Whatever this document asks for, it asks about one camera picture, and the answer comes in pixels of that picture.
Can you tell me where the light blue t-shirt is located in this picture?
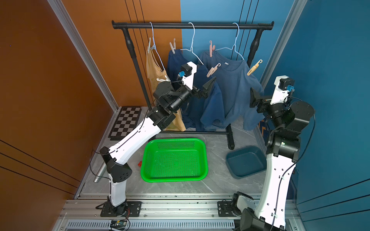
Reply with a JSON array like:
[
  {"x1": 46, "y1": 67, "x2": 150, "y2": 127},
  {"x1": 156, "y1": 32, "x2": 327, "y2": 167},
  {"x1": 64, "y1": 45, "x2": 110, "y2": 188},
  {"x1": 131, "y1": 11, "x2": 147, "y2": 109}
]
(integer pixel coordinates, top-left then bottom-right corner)
[{"x1": 200, "y1": 51, "x2": 264, "y2": 131}]

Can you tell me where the cream yellow clothespin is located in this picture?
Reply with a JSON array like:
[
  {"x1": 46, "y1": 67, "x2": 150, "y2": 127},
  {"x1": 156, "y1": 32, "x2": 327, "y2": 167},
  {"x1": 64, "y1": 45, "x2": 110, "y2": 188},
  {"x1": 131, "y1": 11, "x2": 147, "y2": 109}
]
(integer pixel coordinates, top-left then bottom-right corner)
[{"x1": 247, "y1": 59, "x2": 263, "y2": 76}]

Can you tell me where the salmon pink clothespin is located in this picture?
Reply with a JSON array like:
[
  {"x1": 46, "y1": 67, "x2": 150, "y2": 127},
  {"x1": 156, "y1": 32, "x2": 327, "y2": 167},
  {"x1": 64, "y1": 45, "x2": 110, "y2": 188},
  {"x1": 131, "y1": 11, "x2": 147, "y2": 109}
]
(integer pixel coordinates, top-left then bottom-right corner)
[{"x1": 209, "y1": 40, "x2": 215, "y2": 57}]

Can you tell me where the light blue hanger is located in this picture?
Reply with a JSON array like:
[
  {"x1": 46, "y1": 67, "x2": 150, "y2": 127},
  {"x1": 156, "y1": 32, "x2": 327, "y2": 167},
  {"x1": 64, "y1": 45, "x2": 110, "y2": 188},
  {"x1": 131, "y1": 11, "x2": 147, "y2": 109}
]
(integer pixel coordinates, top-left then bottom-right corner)
[{"x1": 216, "y1": 22, "x2": 245, "y2": 60}]

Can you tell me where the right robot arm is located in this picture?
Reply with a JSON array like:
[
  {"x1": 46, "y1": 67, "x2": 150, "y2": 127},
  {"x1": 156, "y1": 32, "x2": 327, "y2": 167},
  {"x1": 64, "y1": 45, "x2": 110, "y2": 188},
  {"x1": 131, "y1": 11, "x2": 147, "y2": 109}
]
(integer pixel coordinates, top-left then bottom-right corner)
[{"x1": 234, "y1": 89, "x2": 315, "y2": 231}]

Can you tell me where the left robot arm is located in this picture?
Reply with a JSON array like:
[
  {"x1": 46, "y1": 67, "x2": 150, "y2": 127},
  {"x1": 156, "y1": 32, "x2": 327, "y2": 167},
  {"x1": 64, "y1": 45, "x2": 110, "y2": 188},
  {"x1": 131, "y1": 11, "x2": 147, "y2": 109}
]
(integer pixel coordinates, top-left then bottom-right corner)
[{"x1": 99, "y1": 79, "x2": 215, "y2": 217}]

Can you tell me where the light pink clothespin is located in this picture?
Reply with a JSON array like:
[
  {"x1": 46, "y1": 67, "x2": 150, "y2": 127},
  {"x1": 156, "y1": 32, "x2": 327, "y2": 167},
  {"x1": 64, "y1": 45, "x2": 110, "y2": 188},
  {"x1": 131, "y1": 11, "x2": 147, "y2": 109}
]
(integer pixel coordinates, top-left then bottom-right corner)
[{"x1": 207, "y1": 63, "x2": 221, "y2": 78}]

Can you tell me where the navy blue t-shirt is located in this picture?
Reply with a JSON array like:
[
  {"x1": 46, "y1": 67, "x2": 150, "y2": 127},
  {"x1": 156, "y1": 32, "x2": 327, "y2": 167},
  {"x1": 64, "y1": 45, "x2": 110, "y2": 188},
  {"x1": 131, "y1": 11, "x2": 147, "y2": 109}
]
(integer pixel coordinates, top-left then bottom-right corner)
[{"x1": 166, "y1": 49, "x2": 225, "y2": 131}]

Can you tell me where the white clothespin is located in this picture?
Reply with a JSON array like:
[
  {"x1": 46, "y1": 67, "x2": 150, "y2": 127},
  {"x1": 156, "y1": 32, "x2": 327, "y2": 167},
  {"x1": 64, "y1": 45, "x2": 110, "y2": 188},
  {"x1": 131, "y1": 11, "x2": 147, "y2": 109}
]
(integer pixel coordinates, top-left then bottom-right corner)
[{"x1": 156, "y1": 75, "x2": 171, "y2": 83}]

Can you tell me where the yellow printed t-shirt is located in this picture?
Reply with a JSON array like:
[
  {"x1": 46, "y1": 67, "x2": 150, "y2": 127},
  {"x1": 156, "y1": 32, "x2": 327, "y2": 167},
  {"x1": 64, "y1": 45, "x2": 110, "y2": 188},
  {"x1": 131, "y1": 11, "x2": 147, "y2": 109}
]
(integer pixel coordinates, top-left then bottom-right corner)
[{"x1": 146, "y1": 49, "x2": 186, "y2": 131}]

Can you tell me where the beige clothespin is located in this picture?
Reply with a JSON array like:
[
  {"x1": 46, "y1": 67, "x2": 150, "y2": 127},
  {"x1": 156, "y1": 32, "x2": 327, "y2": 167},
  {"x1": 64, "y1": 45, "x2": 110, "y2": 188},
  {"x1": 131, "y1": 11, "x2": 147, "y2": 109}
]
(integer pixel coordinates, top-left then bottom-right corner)
[{"x1": 169, "y1": 38, "x2": 176, "y2": 54}]

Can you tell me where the teal plastic tub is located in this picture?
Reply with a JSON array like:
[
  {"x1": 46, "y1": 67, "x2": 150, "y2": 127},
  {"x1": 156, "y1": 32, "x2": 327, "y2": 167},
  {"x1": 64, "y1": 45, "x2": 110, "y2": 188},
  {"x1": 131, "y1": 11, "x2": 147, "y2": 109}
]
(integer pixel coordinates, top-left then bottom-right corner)
[{"x1": 225, "y1": 146, "x2": 267, "y2": 180}]

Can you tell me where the pale green clothespin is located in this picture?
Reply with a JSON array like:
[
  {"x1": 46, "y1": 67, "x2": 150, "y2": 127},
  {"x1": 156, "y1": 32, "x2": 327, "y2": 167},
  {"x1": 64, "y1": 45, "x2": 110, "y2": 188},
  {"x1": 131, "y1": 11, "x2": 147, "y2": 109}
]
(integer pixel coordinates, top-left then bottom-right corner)
[{"x1": 146, "y1": 38, "x2": 151, "y2": 53}]

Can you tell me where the green plastic basket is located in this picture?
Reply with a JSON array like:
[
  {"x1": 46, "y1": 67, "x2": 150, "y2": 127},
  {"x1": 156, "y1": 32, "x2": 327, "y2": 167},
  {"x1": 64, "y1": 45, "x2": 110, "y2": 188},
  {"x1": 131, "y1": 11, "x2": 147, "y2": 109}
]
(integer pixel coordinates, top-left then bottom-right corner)
[{"x1": 141, "y1": 138, "x2": 209, "y2": 183}]

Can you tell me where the black white checkerboard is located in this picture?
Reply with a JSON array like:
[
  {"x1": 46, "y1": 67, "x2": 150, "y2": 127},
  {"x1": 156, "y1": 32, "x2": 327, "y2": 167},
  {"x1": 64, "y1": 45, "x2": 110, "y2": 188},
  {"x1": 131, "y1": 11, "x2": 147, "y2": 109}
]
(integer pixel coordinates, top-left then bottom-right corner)
[{"x1": 108, "y1": 106, "x2": 142, "y2": 141}]

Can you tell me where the black clothes rack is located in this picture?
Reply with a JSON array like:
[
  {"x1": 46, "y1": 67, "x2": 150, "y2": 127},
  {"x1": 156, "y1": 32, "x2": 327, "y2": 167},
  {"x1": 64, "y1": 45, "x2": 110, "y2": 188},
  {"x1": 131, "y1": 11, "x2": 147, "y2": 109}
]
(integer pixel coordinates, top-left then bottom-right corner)
[{"x1": 111, "y1": 20, "x2": 274, "y2": 151}]

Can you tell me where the silver metal cylinder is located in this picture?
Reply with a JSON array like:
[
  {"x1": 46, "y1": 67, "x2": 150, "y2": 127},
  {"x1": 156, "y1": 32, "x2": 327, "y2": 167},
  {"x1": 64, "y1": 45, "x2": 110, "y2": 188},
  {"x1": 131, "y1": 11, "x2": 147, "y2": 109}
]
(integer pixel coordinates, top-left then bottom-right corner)
[{"x1": 93, "y1": 162, "x2": 107, "y2": 183}]

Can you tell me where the left green circuit board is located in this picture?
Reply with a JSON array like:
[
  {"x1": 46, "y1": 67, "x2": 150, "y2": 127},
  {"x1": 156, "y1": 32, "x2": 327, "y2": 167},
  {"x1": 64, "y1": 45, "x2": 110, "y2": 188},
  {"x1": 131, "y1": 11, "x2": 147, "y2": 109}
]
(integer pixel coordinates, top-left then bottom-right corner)
[{"x1": 109, "y1": 219, "x2": 129, "y2": 231}]

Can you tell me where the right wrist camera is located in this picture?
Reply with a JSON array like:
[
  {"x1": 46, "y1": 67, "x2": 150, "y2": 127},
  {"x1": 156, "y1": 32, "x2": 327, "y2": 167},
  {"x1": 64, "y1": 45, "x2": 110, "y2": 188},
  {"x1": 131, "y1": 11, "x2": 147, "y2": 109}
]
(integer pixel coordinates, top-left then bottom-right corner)
[{"x1": 270, "y1": 76, "x2": 295, "y2": 105}]

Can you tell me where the middle white wire hanger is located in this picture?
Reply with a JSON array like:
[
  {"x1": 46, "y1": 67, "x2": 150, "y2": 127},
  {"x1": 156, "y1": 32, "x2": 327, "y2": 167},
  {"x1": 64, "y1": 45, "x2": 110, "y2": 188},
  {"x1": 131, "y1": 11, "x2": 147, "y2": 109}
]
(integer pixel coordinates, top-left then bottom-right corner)
[{"x1": 181, "y1": 22, "x2": 204, "y2": 65}]

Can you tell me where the white wire hanger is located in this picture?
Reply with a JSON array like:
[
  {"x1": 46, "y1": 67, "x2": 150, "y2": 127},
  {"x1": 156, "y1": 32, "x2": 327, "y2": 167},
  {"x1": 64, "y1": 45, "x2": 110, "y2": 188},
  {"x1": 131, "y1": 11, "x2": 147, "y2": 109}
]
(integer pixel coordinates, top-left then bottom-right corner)
[
  {"x1": 149, "y1": 22, "x2": 171, "y2": 82},
  {"x1": 181, "y1": 22, "x2": 204, "y2": 65}
]

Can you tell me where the left white wire hanger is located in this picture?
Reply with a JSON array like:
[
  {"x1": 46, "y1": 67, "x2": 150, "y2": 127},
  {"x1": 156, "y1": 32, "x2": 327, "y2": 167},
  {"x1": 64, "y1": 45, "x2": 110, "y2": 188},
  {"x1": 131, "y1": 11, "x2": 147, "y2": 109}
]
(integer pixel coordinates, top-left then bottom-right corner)
[{"x1": 149, "y1": 22, "x2": 171, "y2": 82}]

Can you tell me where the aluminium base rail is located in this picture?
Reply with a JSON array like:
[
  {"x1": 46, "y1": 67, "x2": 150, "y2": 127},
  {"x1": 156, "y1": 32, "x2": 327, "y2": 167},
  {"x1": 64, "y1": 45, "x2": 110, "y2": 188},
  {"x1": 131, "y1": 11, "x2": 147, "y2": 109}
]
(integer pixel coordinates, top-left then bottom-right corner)
[{"x1": 51, "y1": 192, "x2": 307, "y2": 231}]

